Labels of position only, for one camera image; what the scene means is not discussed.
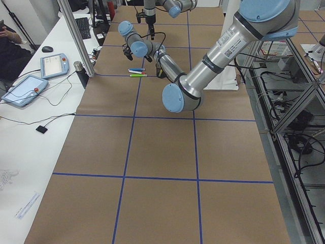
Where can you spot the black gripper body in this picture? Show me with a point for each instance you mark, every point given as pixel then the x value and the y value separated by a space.
pixel 127 52
pixel 151 26

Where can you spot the blue highlighter pen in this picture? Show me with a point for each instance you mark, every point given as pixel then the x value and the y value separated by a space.
pixel 137 69

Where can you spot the red white marker pen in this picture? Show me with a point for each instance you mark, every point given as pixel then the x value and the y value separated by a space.
pixel 136 72

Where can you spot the green highlighter pen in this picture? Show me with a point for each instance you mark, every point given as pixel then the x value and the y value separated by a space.
pixel 138 75

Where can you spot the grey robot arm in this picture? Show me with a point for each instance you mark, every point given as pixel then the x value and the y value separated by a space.
pixel 253 21
pixel 173 8

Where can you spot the black mesh pen cup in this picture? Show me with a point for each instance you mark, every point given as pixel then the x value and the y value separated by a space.
pixel 159 72

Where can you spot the black water bottle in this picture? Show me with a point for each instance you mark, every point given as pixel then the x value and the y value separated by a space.
pixel 81 73

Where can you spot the black keyboard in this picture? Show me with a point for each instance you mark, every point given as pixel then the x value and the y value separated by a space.
pixel 83 27

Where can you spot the blue teach pendant far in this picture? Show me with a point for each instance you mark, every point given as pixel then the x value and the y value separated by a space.
pixel 54 66

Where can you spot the blue teach pendant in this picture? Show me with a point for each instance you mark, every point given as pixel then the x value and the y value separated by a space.
pixel 54 66
pixel 25 91

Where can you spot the black computer mouse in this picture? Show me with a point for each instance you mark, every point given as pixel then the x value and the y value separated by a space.
pixel 47 49

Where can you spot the blue teach pendant near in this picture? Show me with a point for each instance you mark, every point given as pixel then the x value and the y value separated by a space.
pixel 25 91

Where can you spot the seated person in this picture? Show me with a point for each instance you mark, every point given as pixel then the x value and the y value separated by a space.
pixel 14 58

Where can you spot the aluminium frame post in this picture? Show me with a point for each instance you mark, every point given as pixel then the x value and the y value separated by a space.
pixel 72 26

